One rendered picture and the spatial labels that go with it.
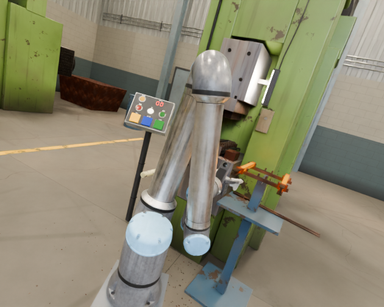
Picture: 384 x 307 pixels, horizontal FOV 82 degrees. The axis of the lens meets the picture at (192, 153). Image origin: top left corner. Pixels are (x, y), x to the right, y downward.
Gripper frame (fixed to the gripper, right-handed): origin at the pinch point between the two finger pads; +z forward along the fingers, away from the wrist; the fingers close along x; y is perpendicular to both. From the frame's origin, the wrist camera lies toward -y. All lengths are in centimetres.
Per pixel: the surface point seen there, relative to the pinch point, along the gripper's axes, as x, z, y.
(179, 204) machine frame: -46, 45, 56
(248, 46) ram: -32, 51, -76
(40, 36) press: -507, 148, -60
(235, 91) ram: -31, 51, -45
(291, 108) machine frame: 8, 67, -44
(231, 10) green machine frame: -60, 64, -103
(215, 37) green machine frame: -67, 64, -82
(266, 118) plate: -6, 65, -32
